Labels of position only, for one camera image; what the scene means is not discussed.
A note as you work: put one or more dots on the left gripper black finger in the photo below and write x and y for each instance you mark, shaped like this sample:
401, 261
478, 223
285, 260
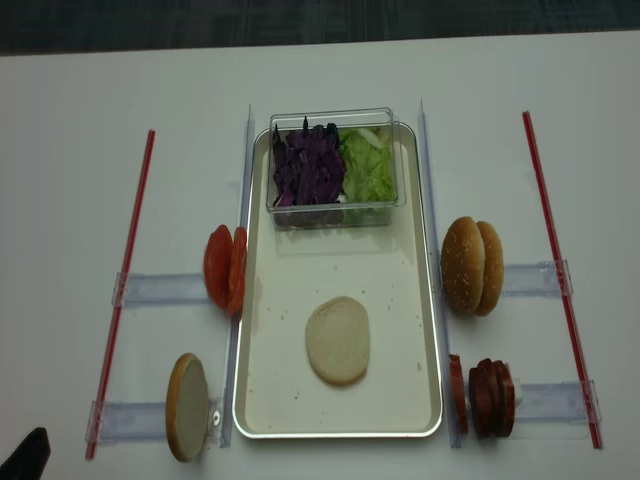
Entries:
29, 459

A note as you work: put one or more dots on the right tomato slice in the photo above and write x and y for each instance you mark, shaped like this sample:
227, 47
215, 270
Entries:
236, 280

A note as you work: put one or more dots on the tomato slice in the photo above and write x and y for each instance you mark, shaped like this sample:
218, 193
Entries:
236, 280
216, 266

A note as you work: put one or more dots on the left tomato slice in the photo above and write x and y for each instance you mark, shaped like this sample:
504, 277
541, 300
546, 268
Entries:
216, 266

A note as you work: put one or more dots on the single meat slice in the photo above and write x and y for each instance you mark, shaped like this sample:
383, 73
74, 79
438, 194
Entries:
457, 385

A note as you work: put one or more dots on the green lettuce in box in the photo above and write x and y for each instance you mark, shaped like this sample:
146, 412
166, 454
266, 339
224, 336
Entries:
366, 153

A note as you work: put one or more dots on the stack of meat slices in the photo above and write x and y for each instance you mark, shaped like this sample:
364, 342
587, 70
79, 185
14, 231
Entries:
492, 399

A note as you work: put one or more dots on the upright bun half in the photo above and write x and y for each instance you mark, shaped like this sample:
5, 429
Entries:
187, 408

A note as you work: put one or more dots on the left red rod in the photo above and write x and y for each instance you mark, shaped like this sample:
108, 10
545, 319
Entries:
96, 415

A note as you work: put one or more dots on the red rod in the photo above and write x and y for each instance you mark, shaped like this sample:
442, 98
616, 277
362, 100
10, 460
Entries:
581, 368
96, 415

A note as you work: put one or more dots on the bun bottom on tray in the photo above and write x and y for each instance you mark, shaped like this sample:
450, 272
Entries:
337, 341

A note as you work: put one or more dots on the white metal tray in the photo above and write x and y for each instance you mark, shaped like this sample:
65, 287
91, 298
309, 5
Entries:
290, 273

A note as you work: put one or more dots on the shredded purple cabbage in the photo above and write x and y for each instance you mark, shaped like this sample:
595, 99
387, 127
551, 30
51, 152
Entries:
308, 167

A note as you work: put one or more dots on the clear plastic salad box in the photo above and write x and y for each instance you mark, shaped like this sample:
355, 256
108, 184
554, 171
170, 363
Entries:
343, 213

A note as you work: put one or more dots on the left sesame bun top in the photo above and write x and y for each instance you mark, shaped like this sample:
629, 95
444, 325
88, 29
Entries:
462, 263

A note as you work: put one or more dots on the sesame bun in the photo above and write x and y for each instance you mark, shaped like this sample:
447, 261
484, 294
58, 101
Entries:
462, 263
493, 269

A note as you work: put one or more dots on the right sesame bun top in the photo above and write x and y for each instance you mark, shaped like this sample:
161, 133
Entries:
493, 269

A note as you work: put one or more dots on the white pusher block right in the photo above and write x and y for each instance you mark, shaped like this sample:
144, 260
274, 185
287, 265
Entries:
518, 393

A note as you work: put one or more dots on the right red rod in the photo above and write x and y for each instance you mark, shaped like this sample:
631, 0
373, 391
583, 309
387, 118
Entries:
581, 368

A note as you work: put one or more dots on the lower left clear rail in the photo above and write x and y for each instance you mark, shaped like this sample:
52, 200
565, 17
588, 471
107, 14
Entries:
112, 422

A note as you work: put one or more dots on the left long clear rail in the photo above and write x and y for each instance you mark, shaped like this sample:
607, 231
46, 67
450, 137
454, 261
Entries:
226, 424

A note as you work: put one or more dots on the long clear rail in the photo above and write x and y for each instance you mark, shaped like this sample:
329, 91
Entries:
430, 212
226, 424

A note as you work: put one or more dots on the upper left clear rail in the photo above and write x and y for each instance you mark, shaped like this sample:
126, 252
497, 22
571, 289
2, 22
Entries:
134, 289

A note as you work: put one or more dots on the right long clear rail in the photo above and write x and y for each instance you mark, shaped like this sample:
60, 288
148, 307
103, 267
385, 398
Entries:
430, 212

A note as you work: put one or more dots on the lower right clear rail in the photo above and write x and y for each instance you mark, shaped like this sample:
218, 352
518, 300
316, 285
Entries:
565, 402

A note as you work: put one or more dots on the upper right clear rail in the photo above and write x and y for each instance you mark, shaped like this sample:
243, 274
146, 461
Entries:
541, 279

